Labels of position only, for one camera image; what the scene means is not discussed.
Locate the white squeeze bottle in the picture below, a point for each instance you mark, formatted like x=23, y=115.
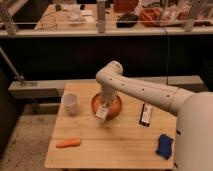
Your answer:
x=102, y=111

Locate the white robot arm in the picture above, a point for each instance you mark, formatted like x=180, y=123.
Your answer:
x=194, y=111

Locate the orange ceramic bowl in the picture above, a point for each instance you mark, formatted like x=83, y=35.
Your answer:
x=114, y=108

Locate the white plastic cup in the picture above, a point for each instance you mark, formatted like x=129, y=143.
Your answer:
x=70, y=102

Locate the orange carrot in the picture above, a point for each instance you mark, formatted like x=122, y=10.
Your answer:
x=69, y=143

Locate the grey shelf beam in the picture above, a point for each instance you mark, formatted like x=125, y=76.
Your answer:
x=55, y=88

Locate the black pouch on bench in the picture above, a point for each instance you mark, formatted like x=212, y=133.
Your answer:
x=127, y=20

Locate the red tool on bench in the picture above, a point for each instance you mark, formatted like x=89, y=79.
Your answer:
x=149, y=17

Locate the metal clamp rod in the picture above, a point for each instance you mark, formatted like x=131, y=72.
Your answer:
x=17, y=75

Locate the blue crumpled cloth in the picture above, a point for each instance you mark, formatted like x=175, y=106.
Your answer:
x=164, y=146

